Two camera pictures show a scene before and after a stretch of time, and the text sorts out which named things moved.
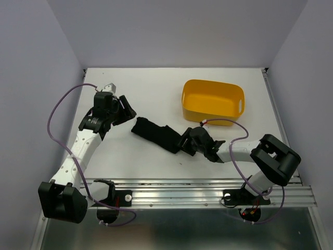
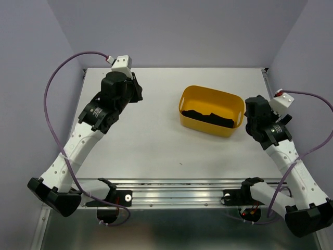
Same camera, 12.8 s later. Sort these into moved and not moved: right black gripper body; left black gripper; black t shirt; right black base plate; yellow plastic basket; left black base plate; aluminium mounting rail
Moved: left black gripper; yellow plastic basket; black t shirt; right black gripper body
Not moved: aluminium mounting rail; left black base plate; right black base plate
